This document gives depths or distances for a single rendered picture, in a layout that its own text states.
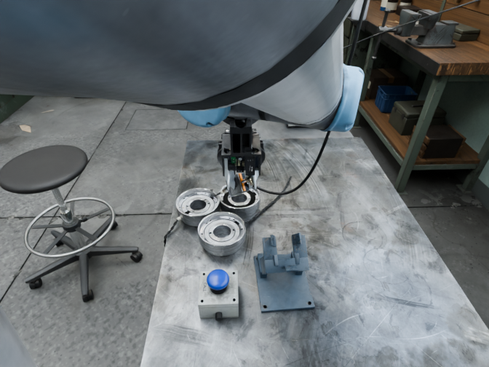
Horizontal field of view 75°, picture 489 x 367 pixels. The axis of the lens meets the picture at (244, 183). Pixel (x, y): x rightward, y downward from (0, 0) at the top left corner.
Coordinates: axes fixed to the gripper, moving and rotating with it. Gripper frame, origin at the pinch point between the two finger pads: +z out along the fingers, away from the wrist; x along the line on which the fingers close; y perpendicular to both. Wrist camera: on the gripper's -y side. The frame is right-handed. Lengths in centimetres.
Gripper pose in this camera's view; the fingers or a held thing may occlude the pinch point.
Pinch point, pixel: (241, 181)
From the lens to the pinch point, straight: 70.6
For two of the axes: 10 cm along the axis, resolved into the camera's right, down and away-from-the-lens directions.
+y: 0.2, 7.1, -7.0
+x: 10.0, -0.2, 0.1
